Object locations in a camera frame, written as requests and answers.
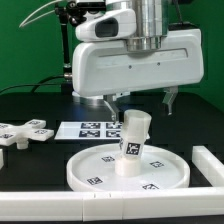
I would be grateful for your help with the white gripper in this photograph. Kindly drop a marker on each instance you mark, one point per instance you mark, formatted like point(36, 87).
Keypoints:
point(103, 68)

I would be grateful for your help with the white round table top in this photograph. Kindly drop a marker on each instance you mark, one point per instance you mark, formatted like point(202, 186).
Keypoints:
point(103, 168)

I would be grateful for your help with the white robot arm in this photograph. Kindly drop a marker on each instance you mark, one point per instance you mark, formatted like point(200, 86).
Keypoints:
point(130, 48)

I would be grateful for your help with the white marker sheet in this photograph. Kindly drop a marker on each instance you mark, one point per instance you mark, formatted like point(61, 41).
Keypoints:
point(88, 130)

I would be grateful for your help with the white right fence bar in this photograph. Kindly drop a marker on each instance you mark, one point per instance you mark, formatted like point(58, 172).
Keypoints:
point(211, 168)

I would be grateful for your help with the white fence bar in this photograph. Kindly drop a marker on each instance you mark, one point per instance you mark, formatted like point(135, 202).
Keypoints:
point(211, 168)
point(94, 206)

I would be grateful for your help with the white cross-shaped table base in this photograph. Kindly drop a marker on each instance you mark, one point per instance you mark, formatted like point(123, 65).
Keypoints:
point(20, 135)

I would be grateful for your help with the white front fence bar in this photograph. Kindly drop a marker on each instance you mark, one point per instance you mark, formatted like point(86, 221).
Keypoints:
point(94, 206)

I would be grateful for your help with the white block at left edge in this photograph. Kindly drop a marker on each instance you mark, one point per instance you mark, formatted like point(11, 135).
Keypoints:
point(1, 159)

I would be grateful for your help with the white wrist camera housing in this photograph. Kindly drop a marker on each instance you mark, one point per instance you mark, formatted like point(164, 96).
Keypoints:
point(116, 24)

